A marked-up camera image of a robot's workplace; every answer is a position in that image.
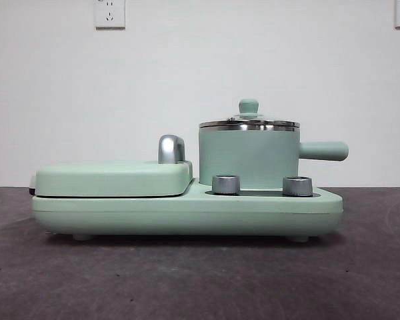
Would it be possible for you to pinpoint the glass lid with mint knob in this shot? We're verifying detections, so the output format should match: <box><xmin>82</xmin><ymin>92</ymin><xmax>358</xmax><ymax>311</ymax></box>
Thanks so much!
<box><xmin>199</xmin><ymin>98</ymin><xmax>301</xmax><ymax>129</ymax></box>

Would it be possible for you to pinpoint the mint green steamer pot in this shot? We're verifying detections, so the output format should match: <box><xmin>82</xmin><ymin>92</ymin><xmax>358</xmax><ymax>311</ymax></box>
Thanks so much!
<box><xmin>197</xmin><ymin>125</ymin><xmax>349</xmax><ymax>187</ymax></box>

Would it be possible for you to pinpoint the silver control knob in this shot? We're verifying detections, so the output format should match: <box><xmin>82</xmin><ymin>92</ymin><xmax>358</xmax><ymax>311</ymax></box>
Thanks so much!
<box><xmin>211</xmin><ymin>173</ymin><xmax>241</xmax><ymax>195</ymax></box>
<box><xmin>281</xmin><ymin>175</ymin><xmax>313</xmax><ymax>197</ymax></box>

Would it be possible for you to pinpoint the mint green breakfast machine base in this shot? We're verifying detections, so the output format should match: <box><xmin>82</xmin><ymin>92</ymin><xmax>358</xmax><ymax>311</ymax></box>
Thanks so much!
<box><xmin>31</xmin><ymin>177</ymin><xmax>345</xmax><ymax>243</ymax></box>

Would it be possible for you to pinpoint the mint green grill cover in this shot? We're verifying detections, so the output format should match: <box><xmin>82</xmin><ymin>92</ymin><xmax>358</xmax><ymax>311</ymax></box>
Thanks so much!
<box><xmin>29</xmin><ymin>159</ymin><xmax>194</xmax><ymax>199</ymax></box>

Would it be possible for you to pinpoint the silver grill cover handle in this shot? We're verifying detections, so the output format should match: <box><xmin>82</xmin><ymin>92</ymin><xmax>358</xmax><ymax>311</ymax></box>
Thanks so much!
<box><xmin>157</xmin><ymin>134</ymin><xmax>187</xmax><ymax>165</ymax></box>

